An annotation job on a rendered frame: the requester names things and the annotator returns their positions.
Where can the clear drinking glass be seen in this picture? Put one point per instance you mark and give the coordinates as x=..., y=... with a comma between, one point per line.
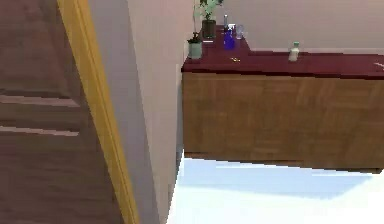
x=239, y=32

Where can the house plant in pale pot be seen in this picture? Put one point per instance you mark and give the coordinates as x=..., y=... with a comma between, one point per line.
x=195, y=46

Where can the small yellow object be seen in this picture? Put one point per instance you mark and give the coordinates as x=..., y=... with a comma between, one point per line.
x=235, y=59

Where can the blue glass bottle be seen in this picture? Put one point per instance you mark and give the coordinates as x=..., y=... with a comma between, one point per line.
x=229, y=41

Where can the wooden cabinet with maroon top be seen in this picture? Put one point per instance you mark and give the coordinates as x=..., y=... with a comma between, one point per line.
x=283, y=113

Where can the house plant in dark pot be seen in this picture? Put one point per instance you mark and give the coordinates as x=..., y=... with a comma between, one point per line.
x=209, y=20

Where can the dark slim bottle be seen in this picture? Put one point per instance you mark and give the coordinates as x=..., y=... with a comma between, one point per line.
x=225, y=22

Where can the white bottle with green cap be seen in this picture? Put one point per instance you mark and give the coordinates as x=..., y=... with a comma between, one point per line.
x=294, y=52

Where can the brown wooden room door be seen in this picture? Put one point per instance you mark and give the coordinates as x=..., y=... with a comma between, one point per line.
x=40, y=133

